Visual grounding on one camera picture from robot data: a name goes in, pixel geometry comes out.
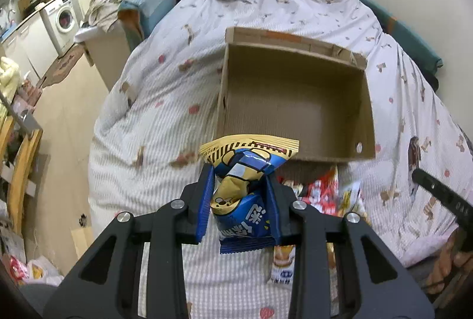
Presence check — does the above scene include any green pillow at wall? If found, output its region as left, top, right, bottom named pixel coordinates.
left=360, top=0, right=443, bottom=91

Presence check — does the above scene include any brown cardboard box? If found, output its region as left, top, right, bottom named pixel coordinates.
left=215, top=27, right=375, bottom=163

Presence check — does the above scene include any red cartoon snack bag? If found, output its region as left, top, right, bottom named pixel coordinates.
left=277, top=165, right=339, bottom=216

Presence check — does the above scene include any white blue biscuit packet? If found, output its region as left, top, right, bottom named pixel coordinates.
left=268, top=245, right=296, bottom=289

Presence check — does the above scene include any blue yellow bear snack bag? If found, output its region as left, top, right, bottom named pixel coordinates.
left=199, top=134, right=299, bottom=254

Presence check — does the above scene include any white washing machine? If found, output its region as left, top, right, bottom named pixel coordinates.
left=39, top=0, right=79, bottom=57

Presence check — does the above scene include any white kitchen cabinet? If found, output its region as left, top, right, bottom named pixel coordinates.
left=1, top=12, right=58, bottom=85

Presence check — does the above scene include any white orange snack bag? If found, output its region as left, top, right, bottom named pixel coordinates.
left=337, top=180, right=370, bottom=224

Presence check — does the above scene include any wooden chair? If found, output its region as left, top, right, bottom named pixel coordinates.
left=1, top=94, right=43, bottom=236

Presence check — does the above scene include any checkered patterned bed quilt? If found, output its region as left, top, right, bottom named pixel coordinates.
left=89, top=0, right=472, bottom=318

